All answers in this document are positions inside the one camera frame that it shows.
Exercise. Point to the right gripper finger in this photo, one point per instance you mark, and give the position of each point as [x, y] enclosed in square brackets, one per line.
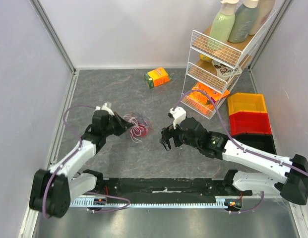
[167, 132]
[166, 144]

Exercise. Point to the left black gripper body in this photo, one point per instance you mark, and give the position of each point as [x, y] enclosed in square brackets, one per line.
[108, 130]

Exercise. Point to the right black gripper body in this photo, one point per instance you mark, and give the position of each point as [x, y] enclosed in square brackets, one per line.
[170, 136]

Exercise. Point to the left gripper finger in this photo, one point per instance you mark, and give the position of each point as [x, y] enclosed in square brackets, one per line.
[121, 129]
[121, 121]

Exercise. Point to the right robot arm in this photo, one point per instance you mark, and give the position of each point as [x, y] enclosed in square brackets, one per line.
[275, 174]

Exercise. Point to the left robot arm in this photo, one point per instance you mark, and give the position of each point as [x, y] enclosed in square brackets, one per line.
[54, 189]

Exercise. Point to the orange snack box front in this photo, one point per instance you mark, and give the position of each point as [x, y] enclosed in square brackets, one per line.
[199, 97]

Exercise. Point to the orange purple snack box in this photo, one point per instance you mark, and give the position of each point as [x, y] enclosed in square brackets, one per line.
[214, 95]

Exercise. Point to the yellow storage bin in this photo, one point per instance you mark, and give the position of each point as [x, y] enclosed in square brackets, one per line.
[246, 102]

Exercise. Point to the orange green snack box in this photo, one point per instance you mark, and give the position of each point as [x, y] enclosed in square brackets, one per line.
[156, 77]

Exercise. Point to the red storage bin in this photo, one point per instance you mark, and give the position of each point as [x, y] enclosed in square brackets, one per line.
[249, 122]

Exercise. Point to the white snack pouch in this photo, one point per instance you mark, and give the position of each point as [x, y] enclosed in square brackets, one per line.
[224, 72]

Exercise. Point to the black storage bin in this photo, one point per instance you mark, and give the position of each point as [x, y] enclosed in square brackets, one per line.
[264, 142]

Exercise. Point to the yellow snack packet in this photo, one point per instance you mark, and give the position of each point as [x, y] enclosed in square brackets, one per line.
[205, 58]

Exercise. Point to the light green pump bottle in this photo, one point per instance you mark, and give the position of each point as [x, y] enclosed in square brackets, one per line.
[222, 24]

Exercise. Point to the grey green pump bottle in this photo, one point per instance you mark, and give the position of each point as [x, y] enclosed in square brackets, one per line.
[245, 18]

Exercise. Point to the beige pink bottle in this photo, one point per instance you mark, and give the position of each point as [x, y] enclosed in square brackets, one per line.
[264, 9]

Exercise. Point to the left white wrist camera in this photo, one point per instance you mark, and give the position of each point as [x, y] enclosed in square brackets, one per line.
[106, 107]

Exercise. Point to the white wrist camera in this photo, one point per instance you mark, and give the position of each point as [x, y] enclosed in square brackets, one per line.
[106, 107]
[178, 114]

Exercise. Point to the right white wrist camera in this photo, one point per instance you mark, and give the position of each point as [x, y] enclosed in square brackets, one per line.
[178, 114]

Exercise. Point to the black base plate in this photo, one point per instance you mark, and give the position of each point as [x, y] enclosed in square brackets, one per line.
[121, 186]

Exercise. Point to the white wire shelf rack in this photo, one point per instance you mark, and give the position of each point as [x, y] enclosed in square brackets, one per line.
[233, 55]

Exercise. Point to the slotted cable duct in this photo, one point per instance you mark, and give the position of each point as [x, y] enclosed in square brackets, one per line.
[92, 202]

